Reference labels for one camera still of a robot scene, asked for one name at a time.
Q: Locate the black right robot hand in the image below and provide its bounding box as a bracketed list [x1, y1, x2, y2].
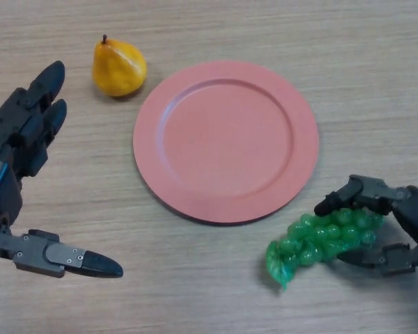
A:
[313, 174, 418, 278]

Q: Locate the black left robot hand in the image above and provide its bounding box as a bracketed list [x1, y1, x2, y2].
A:
[0, 61, 124, 279]

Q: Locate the green grapes bunch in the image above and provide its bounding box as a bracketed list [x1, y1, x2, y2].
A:
[265, 207, 385, 292]

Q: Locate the pink round plate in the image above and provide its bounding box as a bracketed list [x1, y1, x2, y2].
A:
[132, 61, 320, 226]

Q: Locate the yellow pear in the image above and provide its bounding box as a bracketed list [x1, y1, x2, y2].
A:
[91, 33, 148, 98]

